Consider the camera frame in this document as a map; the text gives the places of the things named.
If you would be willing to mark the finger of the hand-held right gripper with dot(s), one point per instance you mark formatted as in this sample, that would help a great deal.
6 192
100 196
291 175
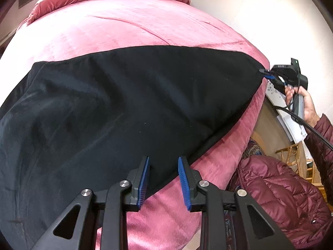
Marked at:
273 79
265 71

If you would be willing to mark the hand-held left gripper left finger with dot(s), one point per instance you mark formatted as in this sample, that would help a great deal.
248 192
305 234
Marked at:
144 177

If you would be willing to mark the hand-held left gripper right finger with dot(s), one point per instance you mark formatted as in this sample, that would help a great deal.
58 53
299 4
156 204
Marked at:
183 179

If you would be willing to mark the black pants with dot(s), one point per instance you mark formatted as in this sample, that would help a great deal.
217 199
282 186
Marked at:
117 104

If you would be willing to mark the person's right hand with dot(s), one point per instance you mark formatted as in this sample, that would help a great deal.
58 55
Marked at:
309 106

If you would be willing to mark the white panel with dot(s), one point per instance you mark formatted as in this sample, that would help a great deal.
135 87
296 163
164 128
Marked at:
286 122

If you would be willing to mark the patterned garment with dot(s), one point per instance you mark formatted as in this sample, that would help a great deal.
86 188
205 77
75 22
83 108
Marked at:
252 148

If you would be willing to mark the wooden chair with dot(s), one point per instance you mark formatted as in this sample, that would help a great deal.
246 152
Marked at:
301 161

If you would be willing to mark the maroon puffer jacket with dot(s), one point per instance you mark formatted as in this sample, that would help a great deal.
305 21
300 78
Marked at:
281 195

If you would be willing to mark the pink bed blanket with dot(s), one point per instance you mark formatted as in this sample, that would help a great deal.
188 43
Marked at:
104 31

